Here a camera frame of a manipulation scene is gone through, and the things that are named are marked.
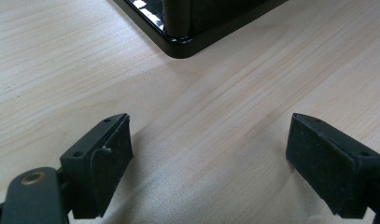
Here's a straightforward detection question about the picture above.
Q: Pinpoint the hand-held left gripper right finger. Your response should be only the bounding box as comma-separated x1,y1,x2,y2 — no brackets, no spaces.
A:
285,112,380,219

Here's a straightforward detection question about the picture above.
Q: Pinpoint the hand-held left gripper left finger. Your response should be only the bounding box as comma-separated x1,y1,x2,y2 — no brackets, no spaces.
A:
59,112,134,219

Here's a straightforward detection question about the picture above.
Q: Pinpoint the red and black shoe rack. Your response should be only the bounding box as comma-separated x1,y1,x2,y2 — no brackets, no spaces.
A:
112,0,289,60

